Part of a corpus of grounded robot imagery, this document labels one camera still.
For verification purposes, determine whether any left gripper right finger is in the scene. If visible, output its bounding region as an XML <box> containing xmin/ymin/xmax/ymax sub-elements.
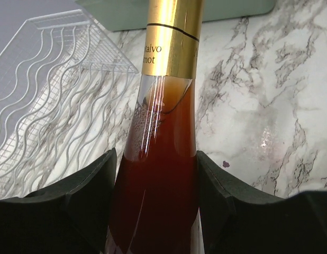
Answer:
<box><xmin>197</xmin><ymin>151</ymin><xmax>327</xmax><ymax>253</ymax></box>

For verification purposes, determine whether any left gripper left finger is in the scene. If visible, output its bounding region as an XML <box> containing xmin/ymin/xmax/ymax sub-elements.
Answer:
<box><xmin>0</xmin><ymin>149</ymin><xmax>117</xmax><ymax>253</ymax></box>

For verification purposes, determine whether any red wine bottle gold cap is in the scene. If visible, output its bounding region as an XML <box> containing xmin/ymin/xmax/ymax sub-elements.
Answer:
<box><xmin>105</xmin><ymin>1</ymin><xmax>204</xmax><ymax>253</ymax></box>

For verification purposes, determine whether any translucent plastic storage box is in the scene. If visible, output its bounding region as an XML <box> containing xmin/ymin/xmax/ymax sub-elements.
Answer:
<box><xmin>75</xmin><ymin>0</ymin><xmax>276</xmax><ymax>31</ymax></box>

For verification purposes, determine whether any white wire wine rack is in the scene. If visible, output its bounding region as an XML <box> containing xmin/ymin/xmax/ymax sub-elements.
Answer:
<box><xmin>0</xmin><ymin>10</ymin><xmax>138</xmax><ymax>199</ymax></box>

